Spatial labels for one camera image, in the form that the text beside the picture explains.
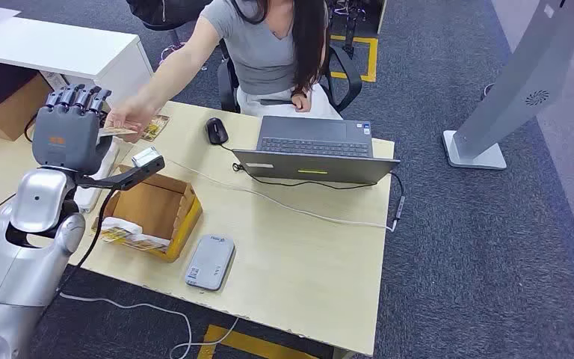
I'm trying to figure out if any white desk cable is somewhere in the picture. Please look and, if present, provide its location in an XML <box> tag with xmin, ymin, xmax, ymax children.
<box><xmin>165</xmin><ymin>158</ymin><xmax>396</xmax><ymax>233</ymax></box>

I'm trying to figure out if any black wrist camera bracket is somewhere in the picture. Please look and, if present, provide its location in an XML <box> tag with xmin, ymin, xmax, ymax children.
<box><xmin>75</xmin><ymin>156</ymin><xmax>167</xmax><ymax>193</ymax></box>

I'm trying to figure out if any white yellow key card stack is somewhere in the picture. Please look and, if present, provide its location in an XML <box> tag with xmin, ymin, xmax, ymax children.
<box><xmin>91</xmin><ymin>217</ymin><xmax>172</xmax><ymax>253</ymax></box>

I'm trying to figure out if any white power strip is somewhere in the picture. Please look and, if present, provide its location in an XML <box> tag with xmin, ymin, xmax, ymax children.
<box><xmin>72</xmin><ymin>140</ymin><xmax>121</xmax><ymax>214</ymax></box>

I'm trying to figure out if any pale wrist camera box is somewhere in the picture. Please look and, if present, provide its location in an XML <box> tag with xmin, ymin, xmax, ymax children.
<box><xmin>131</xmin><ymin>146</ymin><xmax>165</xmax><ymax>170</ymax></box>

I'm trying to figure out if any large brown cardboard box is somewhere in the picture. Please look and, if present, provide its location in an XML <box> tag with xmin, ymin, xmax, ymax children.
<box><xmin>0</xmin><ymin>58</ymin><xmax>53</xmax><ymax>142</ymax></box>

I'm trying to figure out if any black office chair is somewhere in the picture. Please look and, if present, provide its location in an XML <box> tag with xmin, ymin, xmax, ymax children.
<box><xmin>216</xmin><ymin>39</ymin><xmax>363</xmax><ymax>114</ymax></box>

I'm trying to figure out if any brown patterned card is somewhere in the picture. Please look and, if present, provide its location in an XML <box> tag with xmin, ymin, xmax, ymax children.
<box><xmin>140</xmin><ymin>114</ymin><xmax>171</xmax><ymax>143</ymax></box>

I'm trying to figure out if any white printed packet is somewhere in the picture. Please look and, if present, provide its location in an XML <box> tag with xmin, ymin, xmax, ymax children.
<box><xmin>39</xmin><ymin>70</ymin><xmax>69</xmax><ymax>93</ymax></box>

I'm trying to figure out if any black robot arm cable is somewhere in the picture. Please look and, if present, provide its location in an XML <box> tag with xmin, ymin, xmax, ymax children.
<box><xmin>56</xmin><ymin>188</ymin><xmax>119</xmax><ymax>295</ymax></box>

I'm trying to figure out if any chrome stool base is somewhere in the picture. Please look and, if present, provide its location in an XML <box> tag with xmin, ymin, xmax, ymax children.
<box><xmin>158</xmin><ymin>28</ymin><xmax>209</xmax><ymax>73</ymax></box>

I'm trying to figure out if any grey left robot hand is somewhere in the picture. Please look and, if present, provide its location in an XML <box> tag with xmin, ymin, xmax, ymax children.
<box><xmin>31</xmin><ymin>85</ymin><xmax>115</xmax><ymax>176</ymax></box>

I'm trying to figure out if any looped black cable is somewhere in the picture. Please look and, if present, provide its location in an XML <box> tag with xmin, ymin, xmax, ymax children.
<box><xmin>22</xmin><ymin>112</ymin><xmax>39</xmax><ymax>144</ymax></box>

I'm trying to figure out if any person's left hand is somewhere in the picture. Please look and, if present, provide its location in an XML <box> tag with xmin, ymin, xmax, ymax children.
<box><xmin>290</xmin><ymin>93</ymin><xmax>313</xmax><ymax>114</ymax></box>

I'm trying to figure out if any grey card reader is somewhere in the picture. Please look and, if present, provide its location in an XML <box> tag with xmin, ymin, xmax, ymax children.
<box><xmin>184</xmin><ymin>234</ymin><xmax>236</xmax><ymax>292</ymax></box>

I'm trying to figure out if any black equipment stand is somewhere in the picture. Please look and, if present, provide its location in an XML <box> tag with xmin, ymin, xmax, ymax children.
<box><xmin>326</xmin><ymin>0</ymin><xmax>384</xmax><ymax>58</ymax></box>

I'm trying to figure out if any person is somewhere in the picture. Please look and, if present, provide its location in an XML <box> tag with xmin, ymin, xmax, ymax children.
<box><xmin>126</xmin><ymin>0</ymin><xmax>214</xmax><ymax>32</ymax></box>
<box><xmin>105</xmin><ymin>0</ymin><xmax>343</xmax><ymax>144</ymax></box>

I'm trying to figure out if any open yellow cardboard box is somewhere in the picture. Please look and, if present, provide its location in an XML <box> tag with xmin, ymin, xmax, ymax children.
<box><xmin>91</xmin><ymin>165</ymin><xmax>204</xmax><ymax>263</ymax></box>

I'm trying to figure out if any thin black mouse cable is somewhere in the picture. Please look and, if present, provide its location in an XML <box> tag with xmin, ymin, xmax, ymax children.
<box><xmin>217</xmin><ymin>142</ymin><xmax>407</xmax><ymax>199</ymax></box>

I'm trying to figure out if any silver kiosk stand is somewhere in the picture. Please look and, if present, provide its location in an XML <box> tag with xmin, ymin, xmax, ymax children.
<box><xmin>442</xmin><ymin>0</ymin><xmax>574</xmax><ymax>171</ymax></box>

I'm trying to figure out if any patterned ID card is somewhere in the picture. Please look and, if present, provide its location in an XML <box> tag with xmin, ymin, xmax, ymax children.
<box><xmin>97</xmin><ymin>126</ymin><xmax>138</xmax><ymax>138</ymax></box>

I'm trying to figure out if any person's right hand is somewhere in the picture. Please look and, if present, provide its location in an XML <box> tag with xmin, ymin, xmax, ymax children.
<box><xmin>105</xmin><ymin>96</ymin><xmax>157</xmax><ymax>144</ymax></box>

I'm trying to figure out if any black computer mouse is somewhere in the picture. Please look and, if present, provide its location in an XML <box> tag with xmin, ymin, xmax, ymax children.
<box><xmin>204</xmin><ymin>117</ymin><xmax>230</xmax><ymax>146</ymax></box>

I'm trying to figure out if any white cabinet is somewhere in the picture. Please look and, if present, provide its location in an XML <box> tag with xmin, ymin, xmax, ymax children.
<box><xmin>0</xmin><ymin>14</ymin><xmax>154</xmax><ymax>108</ymax></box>

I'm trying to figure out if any grey laptop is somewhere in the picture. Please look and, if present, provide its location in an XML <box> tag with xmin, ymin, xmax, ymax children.
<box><xmin>231</xmin><ymin>115</ymin><xmax>401</xmax><ymax>185</ymax></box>

